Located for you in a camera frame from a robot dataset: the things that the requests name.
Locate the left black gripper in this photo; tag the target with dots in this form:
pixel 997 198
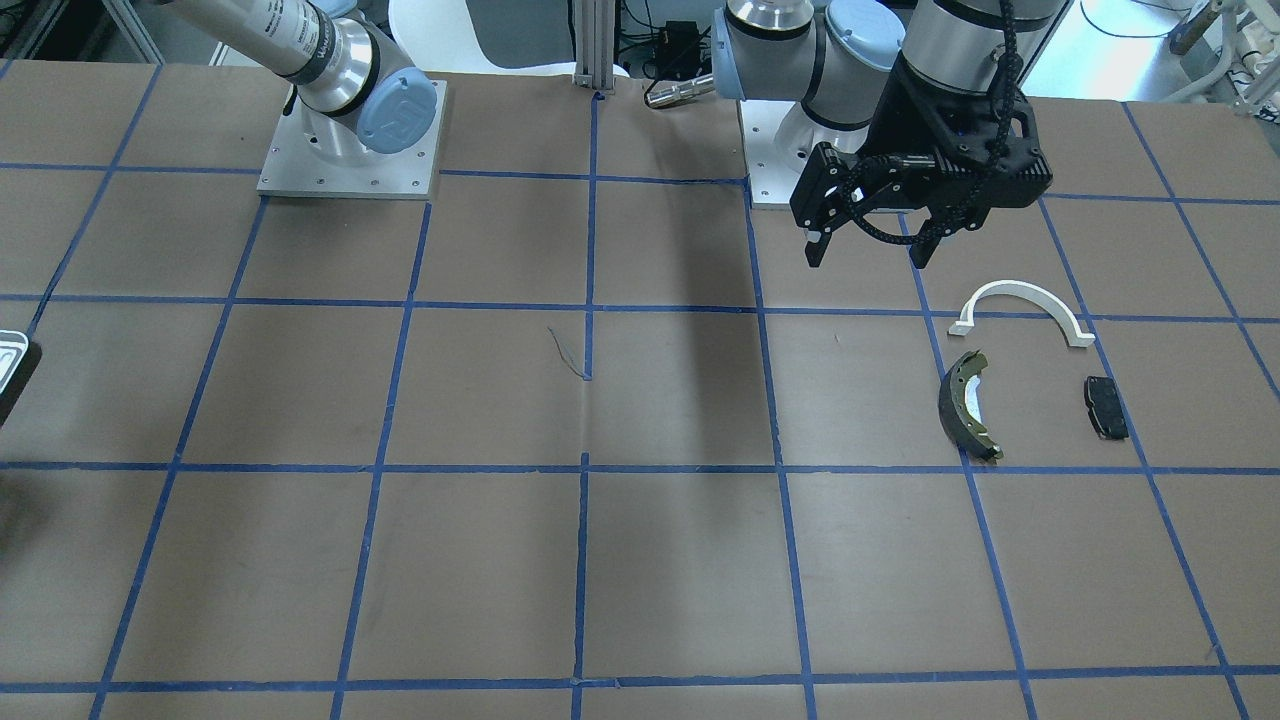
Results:
pixel 918 112

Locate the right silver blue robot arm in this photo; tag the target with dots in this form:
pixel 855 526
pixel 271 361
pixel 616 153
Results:
pixel 343 68

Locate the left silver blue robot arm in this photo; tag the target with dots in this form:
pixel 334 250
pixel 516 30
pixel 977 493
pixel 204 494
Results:
pixel 835 59

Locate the ribbed silver metal tray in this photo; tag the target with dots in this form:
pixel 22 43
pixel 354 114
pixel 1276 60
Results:
pixel 14 349

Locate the green brake shoe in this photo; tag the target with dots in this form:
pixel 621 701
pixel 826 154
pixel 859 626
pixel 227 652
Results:
pixel 959 409

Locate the silver metal cylinder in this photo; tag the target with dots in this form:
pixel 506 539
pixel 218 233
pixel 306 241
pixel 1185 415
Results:
pixel 679 93

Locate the black brake pad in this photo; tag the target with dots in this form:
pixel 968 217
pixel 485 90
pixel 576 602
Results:
pixel 1105 408

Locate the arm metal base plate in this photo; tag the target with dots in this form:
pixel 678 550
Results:
pixel 777 137
pixel 312 157

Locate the aluminium frame post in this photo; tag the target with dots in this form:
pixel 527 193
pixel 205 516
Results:
pixel 593 25

